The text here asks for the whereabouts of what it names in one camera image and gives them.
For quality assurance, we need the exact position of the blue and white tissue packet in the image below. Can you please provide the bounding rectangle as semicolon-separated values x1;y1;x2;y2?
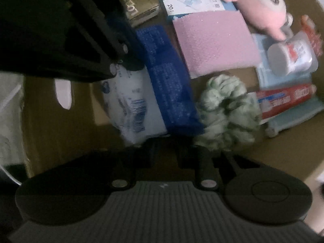
101;25;205;145

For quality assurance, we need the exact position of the brown cardboard box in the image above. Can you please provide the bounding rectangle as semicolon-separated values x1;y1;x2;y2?
23;0;324;183

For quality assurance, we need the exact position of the red toothpaste box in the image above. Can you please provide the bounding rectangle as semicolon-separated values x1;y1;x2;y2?
256;84;317;125

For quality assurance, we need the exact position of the pink round plush toy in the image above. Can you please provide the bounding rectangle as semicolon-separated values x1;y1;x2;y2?
220;0;294;41

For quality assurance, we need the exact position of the light blue checked towel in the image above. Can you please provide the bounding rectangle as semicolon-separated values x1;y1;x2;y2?
253;34;324;138

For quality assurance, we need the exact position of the pink sponge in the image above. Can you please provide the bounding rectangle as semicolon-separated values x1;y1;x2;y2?
173;11;261;79

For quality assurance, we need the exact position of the brown printed booklet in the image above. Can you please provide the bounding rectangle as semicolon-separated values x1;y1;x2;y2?
111;0;160;28

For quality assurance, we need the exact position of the green scrunchie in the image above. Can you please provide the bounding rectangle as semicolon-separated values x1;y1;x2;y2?
194;75;262;152

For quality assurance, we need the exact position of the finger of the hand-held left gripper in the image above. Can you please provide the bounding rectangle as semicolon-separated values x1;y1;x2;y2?
64;0;146;83

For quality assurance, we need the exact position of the blue and white mask box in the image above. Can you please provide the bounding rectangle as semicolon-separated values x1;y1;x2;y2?
156;0;238;21

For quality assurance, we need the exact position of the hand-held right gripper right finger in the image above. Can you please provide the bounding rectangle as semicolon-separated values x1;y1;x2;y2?
177;142;264;191

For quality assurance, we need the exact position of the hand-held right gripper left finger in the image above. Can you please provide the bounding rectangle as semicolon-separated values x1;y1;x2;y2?
83;137;159;190

